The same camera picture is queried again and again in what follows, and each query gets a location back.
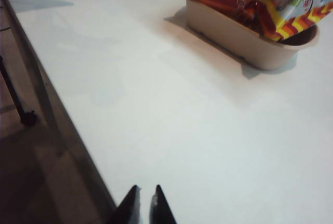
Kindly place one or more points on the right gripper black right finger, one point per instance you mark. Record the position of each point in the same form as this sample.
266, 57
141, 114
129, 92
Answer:
161, 212

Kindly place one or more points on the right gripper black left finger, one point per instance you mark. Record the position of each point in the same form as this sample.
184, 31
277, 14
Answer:
128, 211

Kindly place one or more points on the beige pulp food box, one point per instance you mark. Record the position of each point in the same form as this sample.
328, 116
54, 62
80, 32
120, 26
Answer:
234, 37

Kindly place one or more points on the black pole with foot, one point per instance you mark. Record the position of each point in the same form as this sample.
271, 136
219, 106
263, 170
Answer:
26, 117

